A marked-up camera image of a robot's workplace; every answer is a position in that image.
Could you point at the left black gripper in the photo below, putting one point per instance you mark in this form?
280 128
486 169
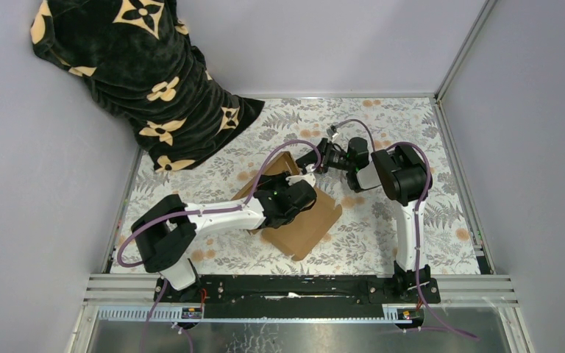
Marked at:
266 182

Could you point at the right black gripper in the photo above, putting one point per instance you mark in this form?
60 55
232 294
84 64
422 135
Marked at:
326 149

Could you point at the brown cardboard box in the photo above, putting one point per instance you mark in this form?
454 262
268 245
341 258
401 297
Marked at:
300 236

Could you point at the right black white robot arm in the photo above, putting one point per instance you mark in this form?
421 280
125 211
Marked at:
404 177

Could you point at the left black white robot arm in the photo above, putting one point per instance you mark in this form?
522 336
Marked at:
164 233

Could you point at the floral patterned table mat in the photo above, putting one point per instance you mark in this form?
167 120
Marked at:
364 239

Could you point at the black floral plush blanket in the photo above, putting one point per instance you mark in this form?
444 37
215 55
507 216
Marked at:
137 60

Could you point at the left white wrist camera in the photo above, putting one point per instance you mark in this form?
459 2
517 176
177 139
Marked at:
308 176

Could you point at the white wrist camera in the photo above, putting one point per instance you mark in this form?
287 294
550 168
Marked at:
308 176
332 133

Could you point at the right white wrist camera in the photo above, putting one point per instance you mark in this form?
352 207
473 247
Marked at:
332 133

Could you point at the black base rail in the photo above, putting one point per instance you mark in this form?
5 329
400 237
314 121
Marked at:
294 297

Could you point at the aluminium frame rails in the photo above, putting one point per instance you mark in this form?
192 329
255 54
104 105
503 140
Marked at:
477 312

